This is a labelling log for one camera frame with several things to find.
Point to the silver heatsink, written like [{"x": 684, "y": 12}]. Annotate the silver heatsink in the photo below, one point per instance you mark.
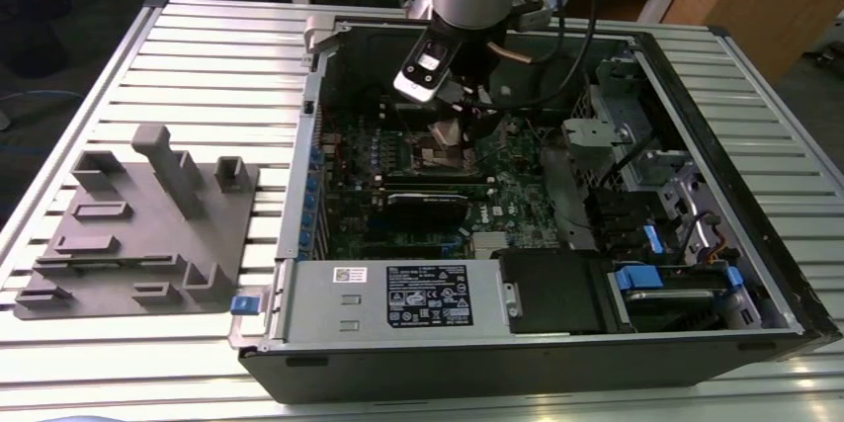
[{"x": 490, "y": 241}]

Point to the dark office chair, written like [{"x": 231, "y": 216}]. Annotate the dark office chair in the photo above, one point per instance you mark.
[{"x": 34, "y": 17}]

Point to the black graphics card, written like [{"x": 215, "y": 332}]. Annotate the black graphics card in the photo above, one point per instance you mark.
[{"x": 426, "y": 214}]

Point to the black PC case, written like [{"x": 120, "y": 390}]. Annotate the black PC case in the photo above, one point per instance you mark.
[{"x": 462, "y": 372}]

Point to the grey metal bracket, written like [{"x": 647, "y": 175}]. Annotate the grey metal bracket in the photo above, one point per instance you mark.
[{"x": 590, "y": 140}]

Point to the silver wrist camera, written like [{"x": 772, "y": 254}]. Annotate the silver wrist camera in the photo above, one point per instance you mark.
[
  {"x": 534, "y": 14},
  {"x": 422, "y": 76}
]

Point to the silver drive cage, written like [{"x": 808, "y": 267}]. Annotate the silver drive cage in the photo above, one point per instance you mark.
[{"x": 659, "y": 165}]

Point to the hard disk with blue carrier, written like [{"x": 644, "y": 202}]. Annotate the hard disk with blue carrier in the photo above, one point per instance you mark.
[{"x": 636, "y": 278}]

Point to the blue case latch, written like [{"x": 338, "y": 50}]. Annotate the blue case latch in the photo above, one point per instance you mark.
[{"x": 244, "y": 306}]

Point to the CPU socket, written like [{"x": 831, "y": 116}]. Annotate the CPU socket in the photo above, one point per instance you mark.
[{"x": 435, "y": 159}]

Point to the black drive bay cover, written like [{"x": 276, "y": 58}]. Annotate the black drive bay cover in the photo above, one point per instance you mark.
[{"x": 554, "y": 293}]

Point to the silver CPU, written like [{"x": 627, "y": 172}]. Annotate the silver CPU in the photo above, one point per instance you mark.
[{"x": 448, "y": 134}]

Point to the grey parts rack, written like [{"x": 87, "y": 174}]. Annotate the grey parts rack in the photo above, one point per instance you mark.
[{"x": 152, "y": 254}]

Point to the black round fan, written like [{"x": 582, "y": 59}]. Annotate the black round fan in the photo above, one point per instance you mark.
[{"x": 564, "y": 96}]

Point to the silver power supply unit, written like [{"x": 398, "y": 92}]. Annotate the silver power supply unit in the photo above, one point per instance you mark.
[{"x": 316, "y": 303}]

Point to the green motherboard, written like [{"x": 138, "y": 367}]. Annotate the green motherboard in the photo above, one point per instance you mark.
[{"x": 520, "y": 204}]

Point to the black chair base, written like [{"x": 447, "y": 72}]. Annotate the black chair base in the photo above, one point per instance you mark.
[{"x": 827, "y": 54}]

